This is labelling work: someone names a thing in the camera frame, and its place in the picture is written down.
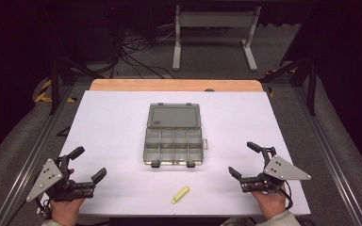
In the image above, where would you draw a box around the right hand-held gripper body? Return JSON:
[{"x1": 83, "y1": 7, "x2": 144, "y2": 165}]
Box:
[{"x1": 239, "y1": 146, "x2": 312, "y2": 194}]

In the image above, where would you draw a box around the aluminium floor rail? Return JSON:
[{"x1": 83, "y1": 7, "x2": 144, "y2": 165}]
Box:
[
  {"x1": 291, "y1": 84, "x2": 362, "y2": 226},
  {"x1": 0, "y1": 84, "x2": 76, "y2": 226}
]

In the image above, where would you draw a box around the white metal table frame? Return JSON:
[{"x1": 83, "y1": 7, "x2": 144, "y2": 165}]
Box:
[{"x1": 172, "y1": 4, "x2": 262, "y2": 73}]

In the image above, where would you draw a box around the yellow black floor tape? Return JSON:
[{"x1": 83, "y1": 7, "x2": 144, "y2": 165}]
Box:
[{"x1": 33, "y1": 79, "x2": 77, "y2": 104}]

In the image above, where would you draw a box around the person's left hand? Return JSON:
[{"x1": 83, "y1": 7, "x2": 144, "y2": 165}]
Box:
[{"x1": 50, "y1": 197, "x2": 86, "y2": 226}]

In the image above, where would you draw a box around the tangle of black floor cables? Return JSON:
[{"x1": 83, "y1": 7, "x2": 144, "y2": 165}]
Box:
[{"x1": 106, "y1": 6, "x2": 177, "y2": 80}]

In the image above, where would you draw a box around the person's right hand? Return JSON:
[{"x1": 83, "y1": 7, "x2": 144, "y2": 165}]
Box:
[{"x1": 252, "y1": 184, "x2": 288, "y2": 220}]

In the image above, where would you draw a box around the yellow highlighter pen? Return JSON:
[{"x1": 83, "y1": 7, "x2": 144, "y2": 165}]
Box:
[{"x1": 170, "y1": 186, "x2": 190, "y2": 205}]

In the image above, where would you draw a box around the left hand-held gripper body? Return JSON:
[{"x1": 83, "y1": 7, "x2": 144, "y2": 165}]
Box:
[{"x1": 26, "y1": 154, "x2": 95, "y2": 202}]

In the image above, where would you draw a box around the clear grey compartment box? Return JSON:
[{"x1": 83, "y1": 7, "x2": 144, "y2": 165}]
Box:
[{"x1": 142, "y1": 102, "x2": 209, "y2": 169}]

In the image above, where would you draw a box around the black metal stand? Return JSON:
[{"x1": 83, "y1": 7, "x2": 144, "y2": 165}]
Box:
[
  {"x1": 259, "y1": 8, "x2": 320, "y2": 117},
  {"x1": 48, "y1": 37, "x2": 107, "y2": 116}
]

